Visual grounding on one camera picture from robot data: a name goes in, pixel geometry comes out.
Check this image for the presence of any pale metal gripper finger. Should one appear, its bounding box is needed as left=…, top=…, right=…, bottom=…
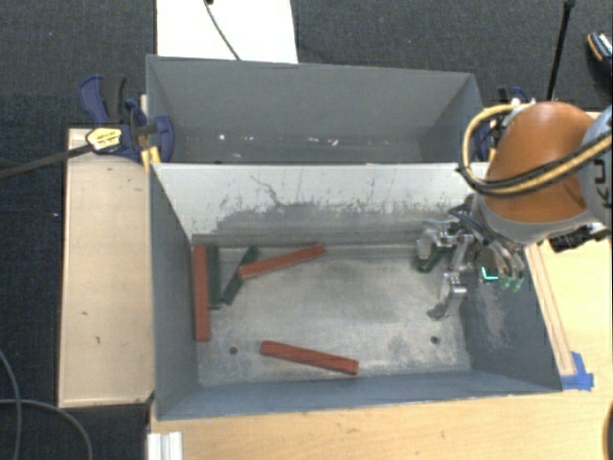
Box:
left=426, top=271, right=469, bottom=321
left=414, top=218, right=462, bottom=262

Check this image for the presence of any grey metal bin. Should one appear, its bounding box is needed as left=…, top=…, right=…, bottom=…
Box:
left=145, top=54, right=564, bottom=422

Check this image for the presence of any red-brown flat block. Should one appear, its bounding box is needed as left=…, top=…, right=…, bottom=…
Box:
left=192, top=243, right=213, bottom=343
left=236, top=243, right=328, bottom=282
left=259, top=339, right=361, bottom=378

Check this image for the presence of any dark green flat block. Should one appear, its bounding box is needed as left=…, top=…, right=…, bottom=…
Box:
left=206, top=245, right=224, bottom=311
left=221, top=245, right=261, bottom=307

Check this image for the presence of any pale wood board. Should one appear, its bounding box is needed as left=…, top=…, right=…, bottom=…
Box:
left=57, top=127, right=156, bottom=409

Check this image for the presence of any black cylinder on white bracket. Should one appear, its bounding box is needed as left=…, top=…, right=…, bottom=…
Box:
left=548, top=225, right=610, bottom=254

